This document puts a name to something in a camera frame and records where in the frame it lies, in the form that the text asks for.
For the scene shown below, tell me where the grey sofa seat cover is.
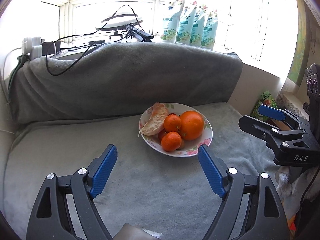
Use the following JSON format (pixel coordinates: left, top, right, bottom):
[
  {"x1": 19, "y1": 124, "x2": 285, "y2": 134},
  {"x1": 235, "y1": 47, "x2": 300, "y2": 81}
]
[{"x1": 2, "y1": 101, "x2": 283, "y2": 240}]

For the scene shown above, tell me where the peeled pomelo segment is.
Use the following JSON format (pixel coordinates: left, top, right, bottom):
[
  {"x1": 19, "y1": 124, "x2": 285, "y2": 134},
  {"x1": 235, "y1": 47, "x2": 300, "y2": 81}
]
[{"x1": 139, "y1": 102, "x2": 169, "y2": 136}]

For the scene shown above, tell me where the large orange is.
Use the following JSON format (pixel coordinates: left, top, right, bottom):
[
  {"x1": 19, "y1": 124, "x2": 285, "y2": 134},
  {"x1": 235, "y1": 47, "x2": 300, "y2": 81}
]
[{"x1": 180, "y1": 111, "x2": 204, "y2": 141}]

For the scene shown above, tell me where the small mandarin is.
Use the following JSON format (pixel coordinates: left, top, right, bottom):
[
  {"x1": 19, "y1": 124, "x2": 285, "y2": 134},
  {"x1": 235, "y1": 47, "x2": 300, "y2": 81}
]
[
  {"x1": 164, "y1": 114, "x2": 182, "y2": 132},
  {"x1": 161, "y1": 132, "x2": 182, "y2": 152}
]

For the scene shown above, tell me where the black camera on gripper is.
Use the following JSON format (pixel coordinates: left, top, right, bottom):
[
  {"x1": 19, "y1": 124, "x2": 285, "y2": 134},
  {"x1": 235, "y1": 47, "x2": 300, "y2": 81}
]
[{"x1": 303, "y1": 63, "x2": 320, "y2": 128}]

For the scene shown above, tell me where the floral white plate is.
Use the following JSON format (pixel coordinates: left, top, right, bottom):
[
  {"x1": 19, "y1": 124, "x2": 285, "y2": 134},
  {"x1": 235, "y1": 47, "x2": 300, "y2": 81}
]
[{"x1": 141, "y1": 102, "x2": 213, "y2": 158}]

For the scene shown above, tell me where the brown longan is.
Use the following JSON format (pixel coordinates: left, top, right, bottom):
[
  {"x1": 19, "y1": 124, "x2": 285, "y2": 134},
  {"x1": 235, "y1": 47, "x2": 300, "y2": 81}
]
[{"x1": 178, "y1": 140, "x2": 185, "y2": 150}]

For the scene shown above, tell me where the white gloved right hand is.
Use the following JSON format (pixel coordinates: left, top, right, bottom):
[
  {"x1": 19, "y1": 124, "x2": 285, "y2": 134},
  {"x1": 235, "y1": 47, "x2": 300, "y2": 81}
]
[{"x1": 275, "y1": 166, "x2": 317, "y2": 198}]

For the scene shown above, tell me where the coiled black cable bundle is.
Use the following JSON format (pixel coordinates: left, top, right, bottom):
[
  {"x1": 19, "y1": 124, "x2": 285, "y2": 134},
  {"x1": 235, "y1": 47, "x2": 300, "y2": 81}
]
[{"x1": 125, "y1": 23, "x2": 155, "y2": 42}]

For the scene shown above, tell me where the grey sofa back cushion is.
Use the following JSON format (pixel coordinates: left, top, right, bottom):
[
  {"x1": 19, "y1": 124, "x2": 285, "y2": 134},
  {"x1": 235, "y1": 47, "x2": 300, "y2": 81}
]
[{"x1": 8, "y1": 42, "x2": 243, "y2": 125}]

